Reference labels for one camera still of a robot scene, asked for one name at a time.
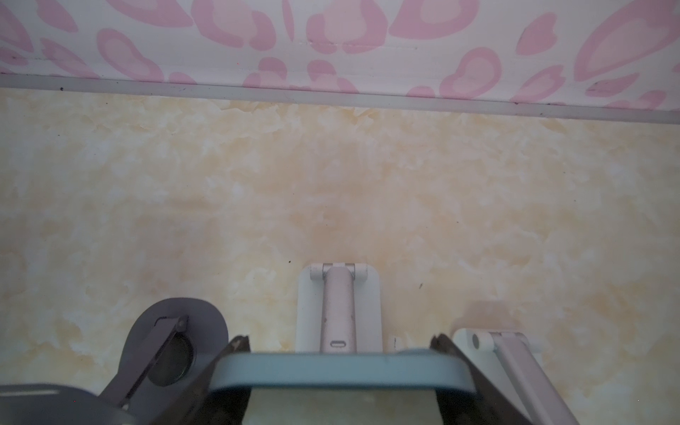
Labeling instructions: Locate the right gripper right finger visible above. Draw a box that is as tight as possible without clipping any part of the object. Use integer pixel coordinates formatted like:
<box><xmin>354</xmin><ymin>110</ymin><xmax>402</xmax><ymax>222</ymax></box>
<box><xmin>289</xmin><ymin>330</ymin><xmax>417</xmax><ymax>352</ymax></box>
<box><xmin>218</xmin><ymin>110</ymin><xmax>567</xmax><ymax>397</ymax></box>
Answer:
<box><xmin>430</xmin><ymin>334</ymin><xmax>531</xmax><ymax>425</ymax></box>

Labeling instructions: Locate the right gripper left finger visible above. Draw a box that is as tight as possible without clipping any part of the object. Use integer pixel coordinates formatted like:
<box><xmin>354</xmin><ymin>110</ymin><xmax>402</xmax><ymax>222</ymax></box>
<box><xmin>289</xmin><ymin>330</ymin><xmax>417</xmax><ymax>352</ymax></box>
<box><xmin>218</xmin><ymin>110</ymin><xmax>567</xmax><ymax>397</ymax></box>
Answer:
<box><xmin>151</xmin><ymin>336</ymin><xmax>251</xmax><ymax>424</ymax></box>

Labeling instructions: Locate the phone white stand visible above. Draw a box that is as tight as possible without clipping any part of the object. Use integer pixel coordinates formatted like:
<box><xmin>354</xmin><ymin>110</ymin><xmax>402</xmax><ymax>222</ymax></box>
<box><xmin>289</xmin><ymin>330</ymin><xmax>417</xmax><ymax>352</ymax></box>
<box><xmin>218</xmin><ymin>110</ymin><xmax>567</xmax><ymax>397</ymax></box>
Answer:
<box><xmin>209</xmin><ymin>350</ymin><xmax>475</xmax><ymax>393</ymax></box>

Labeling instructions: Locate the empty purple phone stand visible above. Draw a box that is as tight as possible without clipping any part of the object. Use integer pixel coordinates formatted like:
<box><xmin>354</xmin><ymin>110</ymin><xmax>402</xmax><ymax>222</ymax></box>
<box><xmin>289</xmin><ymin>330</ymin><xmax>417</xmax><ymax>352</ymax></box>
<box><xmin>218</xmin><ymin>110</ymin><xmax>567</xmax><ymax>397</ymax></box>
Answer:
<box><xmin>99</xmin><ymin>297</ymin><xmax>228</xmax><ymax>424</ymax></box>

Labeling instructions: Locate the white stand right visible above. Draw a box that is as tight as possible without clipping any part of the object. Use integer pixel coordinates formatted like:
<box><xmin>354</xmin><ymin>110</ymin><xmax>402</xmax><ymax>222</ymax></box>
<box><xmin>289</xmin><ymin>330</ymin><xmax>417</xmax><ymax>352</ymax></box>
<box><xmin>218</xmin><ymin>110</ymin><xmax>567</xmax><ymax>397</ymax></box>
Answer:
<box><xmin>453</xmin><ymin>329</ymin><xmax>578</xmax><ymax>424</ymax></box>

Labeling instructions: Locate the grey stand of blue phone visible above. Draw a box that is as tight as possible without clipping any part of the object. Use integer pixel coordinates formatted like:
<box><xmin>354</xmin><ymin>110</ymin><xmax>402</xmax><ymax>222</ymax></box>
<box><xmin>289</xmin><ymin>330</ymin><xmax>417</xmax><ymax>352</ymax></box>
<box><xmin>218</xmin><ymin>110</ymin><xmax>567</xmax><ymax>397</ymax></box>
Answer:
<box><xmin>1</xmin><ymin>384</ymin><xmax>137</xmax><ymax>424</ymax></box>

